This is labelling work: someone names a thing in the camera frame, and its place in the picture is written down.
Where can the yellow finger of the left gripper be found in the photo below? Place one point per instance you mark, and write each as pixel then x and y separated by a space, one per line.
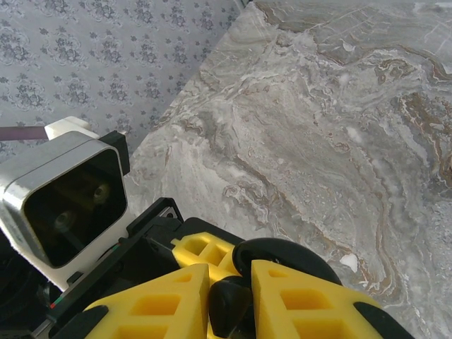
pixel 192 247
pixel 210 330

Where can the black earbud charging case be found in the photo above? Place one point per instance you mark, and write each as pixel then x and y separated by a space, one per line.
pixel 282 254

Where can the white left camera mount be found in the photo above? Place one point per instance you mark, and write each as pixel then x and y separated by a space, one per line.
pixel 61 279

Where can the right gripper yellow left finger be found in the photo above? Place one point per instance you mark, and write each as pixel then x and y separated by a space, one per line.
pixel 190 310

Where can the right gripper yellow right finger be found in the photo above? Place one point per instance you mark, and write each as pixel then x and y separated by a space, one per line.
pixel 268 310

